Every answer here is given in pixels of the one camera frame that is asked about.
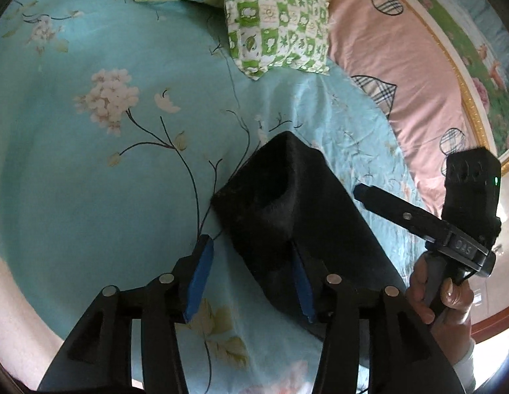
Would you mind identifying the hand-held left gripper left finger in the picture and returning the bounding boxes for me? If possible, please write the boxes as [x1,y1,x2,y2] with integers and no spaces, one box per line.
[37,235,215,394]

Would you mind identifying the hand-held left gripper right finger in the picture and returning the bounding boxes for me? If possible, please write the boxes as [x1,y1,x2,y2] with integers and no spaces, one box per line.
[290,240,464,394]

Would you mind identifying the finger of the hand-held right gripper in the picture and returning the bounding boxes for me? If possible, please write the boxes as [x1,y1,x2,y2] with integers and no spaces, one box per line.
[353,184,444,244]

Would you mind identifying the black pants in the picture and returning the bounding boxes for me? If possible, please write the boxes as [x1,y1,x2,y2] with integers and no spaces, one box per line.
[211,130,407,368]

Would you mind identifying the person's right forearm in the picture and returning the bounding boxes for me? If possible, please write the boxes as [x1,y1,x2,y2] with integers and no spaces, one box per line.
[435,324,478,394]

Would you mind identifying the person's right hand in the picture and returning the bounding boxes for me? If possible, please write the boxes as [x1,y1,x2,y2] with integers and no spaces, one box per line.
[407,254,477,331]

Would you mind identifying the light blue floral bedsheet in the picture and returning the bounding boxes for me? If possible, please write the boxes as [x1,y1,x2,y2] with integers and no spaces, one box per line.
[0,0,427,394]

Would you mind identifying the pink heart print long pillow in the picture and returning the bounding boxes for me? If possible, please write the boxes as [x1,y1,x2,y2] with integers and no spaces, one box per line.
[326,0,495,218]

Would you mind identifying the pale pink under sheet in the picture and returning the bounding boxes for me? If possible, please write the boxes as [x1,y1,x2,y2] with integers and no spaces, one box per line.
[0,250,64,382]

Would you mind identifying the green checked pillow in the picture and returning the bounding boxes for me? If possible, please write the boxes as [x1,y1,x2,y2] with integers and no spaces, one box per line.
[223,0,331,80]

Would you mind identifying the wooden bed frame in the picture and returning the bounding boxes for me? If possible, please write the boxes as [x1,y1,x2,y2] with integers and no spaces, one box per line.
[470,308,509,339]

